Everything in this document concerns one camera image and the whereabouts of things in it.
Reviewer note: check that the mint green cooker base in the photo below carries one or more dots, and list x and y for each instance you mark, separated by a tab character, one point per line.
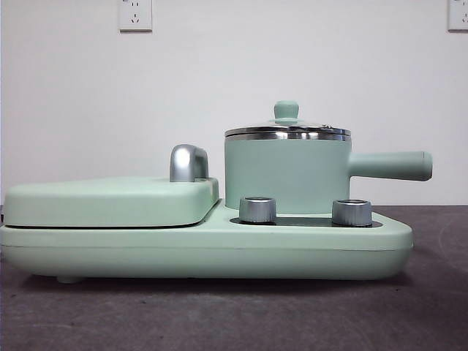
183	252

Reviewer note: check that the white wall socket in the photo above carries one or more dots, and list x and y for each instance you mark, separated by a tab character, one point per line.
459	14
135	16

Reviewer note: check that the mint green steamer pot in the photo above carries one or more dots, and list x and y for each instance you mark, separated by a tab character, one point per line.
285	172

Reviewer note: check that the glass lid with green knob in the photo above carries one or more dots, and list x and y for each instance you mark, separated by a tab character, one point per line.
287	111

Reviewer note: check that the silver control knob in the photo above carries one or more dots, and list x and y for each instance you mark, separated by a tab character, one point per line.
257	210
351	212

